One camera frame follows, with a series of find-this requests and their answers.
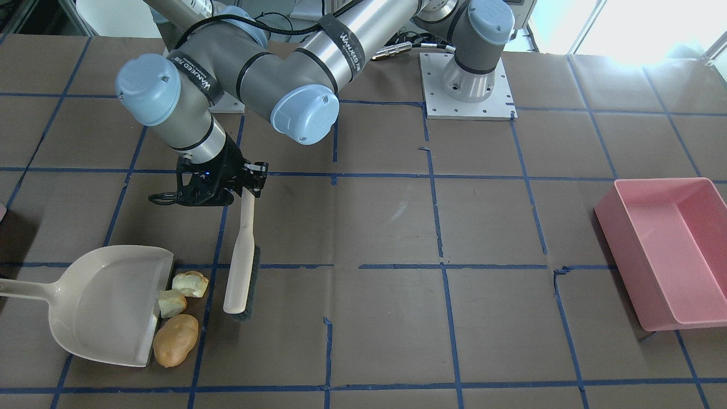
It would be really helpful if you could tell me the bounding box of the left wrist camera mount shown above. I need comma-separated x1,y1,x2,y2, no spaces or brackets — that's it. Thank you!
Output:
148,155,234,207

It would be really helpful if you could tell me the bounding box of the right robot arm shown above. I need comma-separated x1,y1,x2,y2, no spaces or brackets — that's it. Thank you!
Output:
144,1,255,52

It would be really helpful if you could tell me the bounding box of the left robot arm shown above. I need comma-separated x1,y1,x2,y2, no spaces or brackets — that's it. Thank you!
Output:
116,1,516,207

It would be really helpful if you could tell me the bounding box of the pale food chunk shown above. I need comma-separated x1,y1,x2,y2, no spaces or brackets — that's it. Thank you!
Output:
157,289,187,319
172,271,210,298

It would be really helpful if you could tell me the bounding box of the pink plastic bin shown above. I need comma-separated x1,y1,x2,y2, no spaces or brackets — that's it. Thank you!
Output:
595,178,726,332

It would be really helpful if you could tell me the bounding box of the brown potato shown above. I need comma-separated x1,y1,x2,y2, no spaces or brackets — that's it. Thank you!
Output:
152,314,199,368

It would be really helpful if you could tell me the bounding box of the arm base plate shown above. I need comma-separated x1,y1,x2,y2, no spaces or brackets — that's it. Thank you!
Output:
420,53,519,121
209,92,246,114

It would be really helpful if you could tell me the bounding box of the white hand brush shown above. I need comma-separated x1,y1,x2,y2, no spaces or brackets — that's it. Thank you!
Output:
223,190,260,322

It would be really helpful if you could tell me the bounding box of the white plastic dustpan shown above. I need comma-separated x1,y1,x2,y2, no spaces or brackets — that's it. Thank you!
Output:
2,244,174,368

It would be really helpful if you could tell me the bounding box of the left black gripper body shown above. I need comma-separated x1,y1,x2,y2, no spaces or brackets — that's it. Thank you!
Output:
219,142,269,198

